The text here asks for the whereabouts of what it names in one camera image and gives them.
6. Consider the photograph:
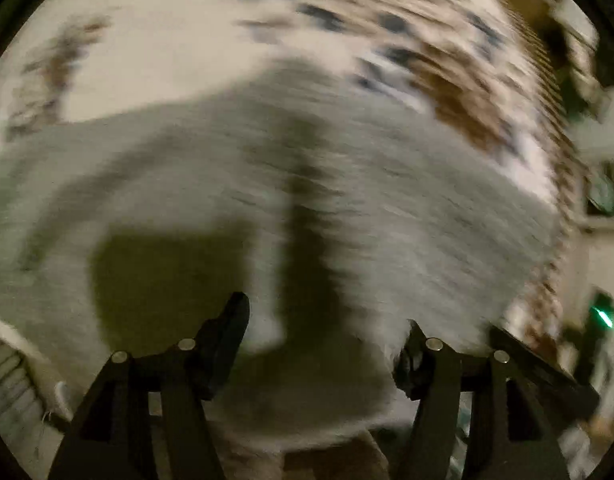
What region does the grey fluffy fleece pant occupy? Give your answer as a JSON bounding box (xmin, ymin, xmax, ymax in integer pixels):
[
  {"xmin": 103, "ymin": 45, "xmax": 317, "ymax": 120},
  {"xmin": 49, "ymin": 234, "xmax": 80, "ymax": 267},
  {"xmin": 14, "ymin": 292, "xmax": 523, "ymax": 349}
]
[{"xmin": 0, "ymin": 60, "xmax": 555, "ymax": 448}]

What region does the floral white brown bed sheet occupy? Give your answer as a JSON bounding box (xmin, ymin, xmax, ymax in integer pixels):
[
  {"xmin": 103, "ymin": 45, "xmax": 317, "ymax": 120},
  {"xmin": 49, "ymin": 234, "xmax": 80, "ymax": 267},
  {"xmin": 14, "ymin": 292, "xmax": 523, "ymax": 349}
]
[{"xmin": 0, "ymin": 0, "xmax": 584, "ymax": 361}]

